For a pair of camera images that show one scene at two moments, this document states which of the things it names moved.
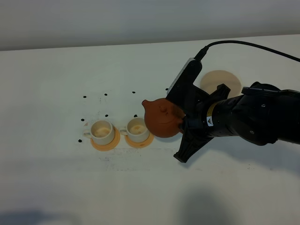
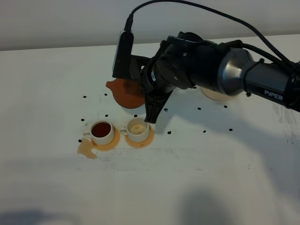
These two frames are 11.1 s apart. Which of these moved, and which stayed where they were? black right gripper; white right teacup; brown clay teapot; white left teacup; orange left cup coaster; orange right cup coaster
Moved: brown clay teapot; black right gripper
Stayed: orange left cup coaster; orange right cup coaster; white left teacup; white right teacup
